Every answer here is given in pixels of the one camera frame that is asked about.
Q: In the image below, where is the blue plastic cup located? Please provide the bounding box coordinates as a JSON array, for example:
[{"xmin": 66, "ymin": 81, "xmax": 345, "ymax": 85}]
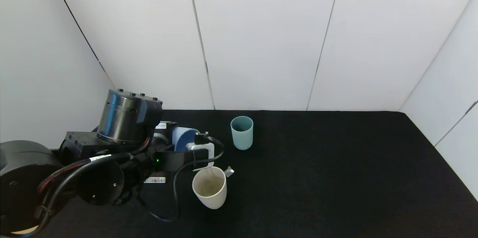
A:
[{"xmin": 172, "ymin": 127, "xmax": 200, "ymax": 152}]

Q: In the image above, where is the teal plastic cup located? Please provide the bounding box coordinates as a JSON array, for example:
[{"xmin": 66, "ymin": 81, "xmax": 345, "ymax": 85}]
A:
[{"xmin": 230, "ymin": 116, "xmax": 254, "ymax": 151}]

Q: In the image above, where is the cream plastic cup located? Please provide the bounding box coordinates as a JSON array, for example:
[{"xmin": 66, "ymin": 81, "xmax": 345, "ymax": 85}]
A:
[{"xmin": 192, "ymin": 166, "xmax": 227, "ymax": 210}]

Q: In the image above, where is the black felt table cover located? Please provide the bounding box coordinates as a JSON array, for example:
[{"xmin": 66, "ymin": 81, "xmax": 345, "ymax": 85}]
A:
[{"xmin": 22, "ymin": 110, "xmax": 478, "ymax": 238}]

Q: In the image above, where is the black camera cable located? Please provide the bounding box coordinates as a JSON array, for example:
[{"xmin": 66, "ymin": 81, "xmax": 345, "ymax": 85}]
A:
[{"xmin": 136, "ymin": 132, "xmax": 225, "ymax": 223}]

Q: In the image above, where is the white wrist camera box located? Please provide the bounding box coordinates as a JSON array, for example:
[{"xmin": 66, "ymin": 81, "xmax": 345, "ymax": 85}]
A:
[{"xmin": 186, "ymin": 142, "xmax": 215, "ymax": 171}]

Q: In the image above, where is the black red braided cable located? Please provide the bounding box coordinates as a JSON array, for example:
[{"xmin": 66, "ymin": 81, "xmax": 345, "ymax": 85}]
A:
[{"xmin": 35, "ymin": 152, "xmax": 133, "ymax": 208}]

